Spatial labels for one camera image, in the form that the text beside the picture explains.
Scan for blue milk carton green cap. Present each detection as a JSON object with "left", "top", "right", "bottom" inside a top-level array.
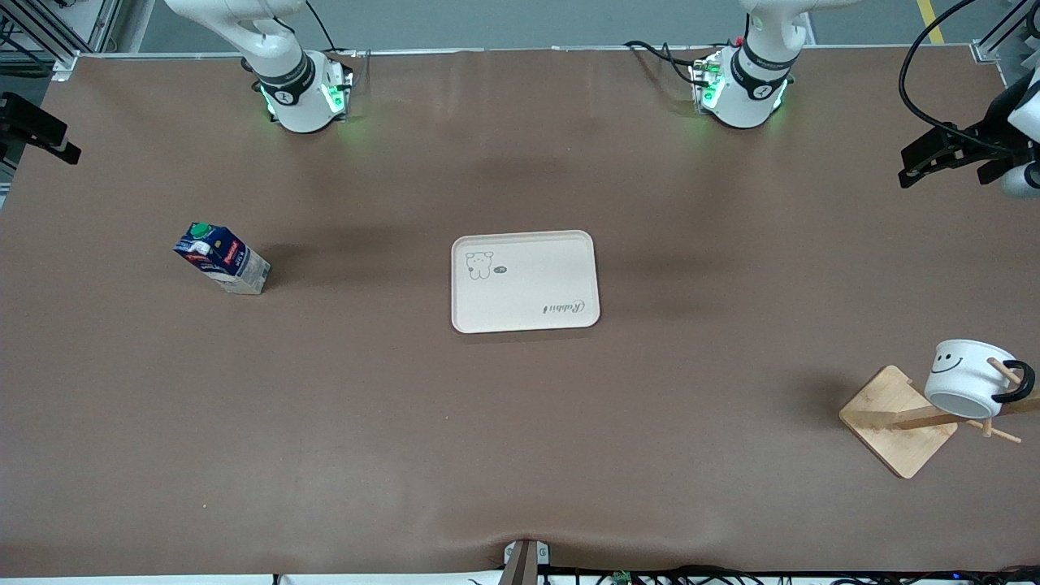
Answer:
[{"left": 173, "top": 222, "right": 271, "bottom": 295}]

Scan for white smiley cup black handle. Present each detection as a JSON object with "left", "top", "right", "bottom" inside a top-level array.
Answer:
[{"left": 924, "top": 339, "right": 1037, "bottom": 420}]

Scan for wooden cup rack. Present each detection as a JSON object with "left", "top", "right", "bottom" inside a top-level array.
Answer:
[{"left": 838, "top": 357, "right": 1040, "bottom": 480}]

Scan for cream rectangular tray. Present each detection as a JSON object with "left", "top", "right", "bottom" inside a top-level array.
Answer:
[{"left": 451, "top": 230, "right": 601, "bottom": 335}]

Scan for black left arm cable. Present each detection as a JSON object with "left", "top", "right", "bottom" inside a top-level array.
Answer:
[{"left": 899, "top": 0, "right": 1040, "bottom": 157}]

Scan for black left base cables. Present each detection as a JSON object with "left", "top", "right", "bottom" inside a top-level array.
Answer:
[{"left": 624, "top": 39, "right": 708, "bottom": 87}]

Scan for black right base cable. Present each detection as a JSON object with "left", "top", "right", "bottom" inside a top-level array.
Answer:
[{"left": 305, "top": 0, "right": 363, "bottom": 59}]

